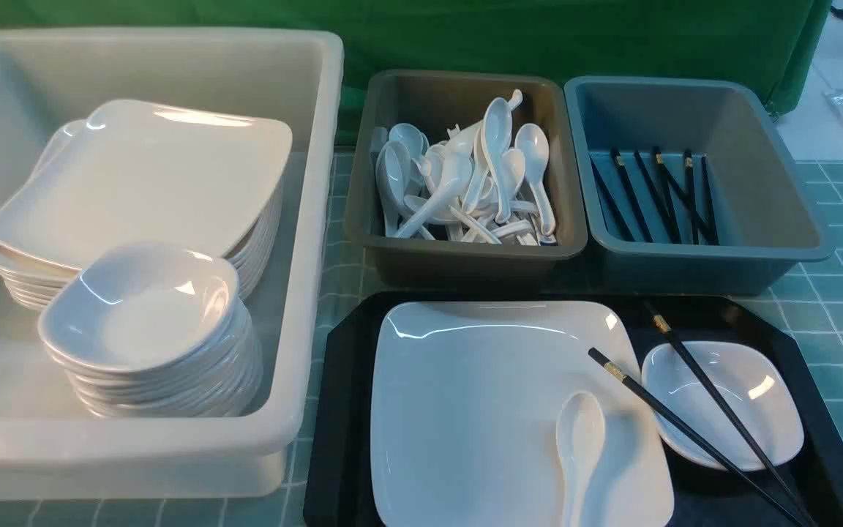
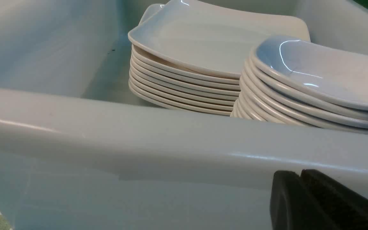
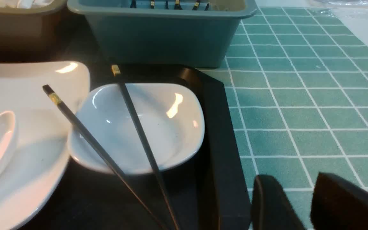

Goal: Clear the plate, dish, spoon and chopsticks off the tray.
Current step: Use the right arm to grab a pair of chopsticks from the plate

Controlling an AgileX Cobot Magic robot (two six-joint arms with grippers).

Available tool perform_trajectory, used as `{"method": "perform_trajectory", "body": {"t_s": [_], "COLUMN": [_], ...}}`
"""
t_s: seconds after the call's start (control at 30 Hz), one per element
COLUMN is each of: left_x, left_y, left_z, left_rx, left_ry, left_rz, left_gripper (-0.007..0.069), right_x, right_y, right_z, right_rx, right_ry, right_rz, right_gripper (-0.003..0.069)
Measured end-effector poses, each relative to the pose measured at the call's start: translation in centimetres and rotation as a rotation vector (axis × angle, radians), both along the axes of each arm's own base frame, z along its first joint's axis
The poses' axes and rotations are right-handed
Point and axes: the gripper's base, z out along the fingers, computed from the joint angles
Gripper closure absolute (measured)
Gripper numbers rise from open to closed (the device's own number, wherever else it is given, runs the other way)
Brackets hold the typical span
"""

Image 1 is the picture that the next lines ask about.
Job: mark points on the white square rice plate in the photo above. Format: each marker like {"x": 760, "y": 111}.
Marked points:
{"x": 465, "y": 401}

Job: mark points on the black chopstick gold band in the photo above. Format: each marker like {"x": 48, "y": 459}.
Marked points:
{"x": 799, "y": 516}
{"x": 672, "y": 337}

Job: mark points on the white ceramic soup spoon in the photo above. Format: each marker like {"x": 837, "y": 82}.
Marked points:
{"x": 580, "y": 433}

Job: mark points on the small white square bowl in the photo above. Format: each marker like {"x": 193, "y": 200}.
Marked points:
{"x": 748, "y": 382}

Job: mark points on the pile of white soup spoons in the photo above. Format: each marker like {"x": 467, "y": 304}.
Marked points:
{"x": 484, "y": 184}

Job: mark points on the brown plastic spoon bin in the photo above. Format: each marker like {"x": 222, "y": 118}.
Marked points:
{"x": 433, "y": 101}

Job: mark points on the black chopsticks in bin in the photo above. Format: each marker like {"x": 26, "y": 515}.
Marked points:
{"x": 656, "y": 197}

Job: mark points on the blue-grey plastic chopstick bin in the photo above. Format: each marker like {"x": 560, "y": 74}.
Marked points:
{"x": 767, "y": 223}

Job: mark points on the stack of white small bowls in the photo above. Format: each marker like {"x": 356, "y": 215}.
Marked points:
{"x": 153, "y": 330}

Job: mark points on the stack of white square plates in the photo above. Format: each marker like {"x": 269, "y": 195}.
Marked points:
{"x": 137, "y": 171}

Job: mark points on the green backdrop cloth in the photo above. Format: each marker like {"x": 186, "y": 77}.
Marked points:
{"x": 767, "y": 46}

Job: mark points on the teal checkered tablecloth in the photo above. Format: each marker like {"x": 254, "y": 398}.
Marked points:
{"x": 807, "y": 303}

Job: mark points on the large white plastic tub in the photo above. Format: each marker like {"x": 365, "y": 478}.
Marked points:
{"x": 50, "y": 447}

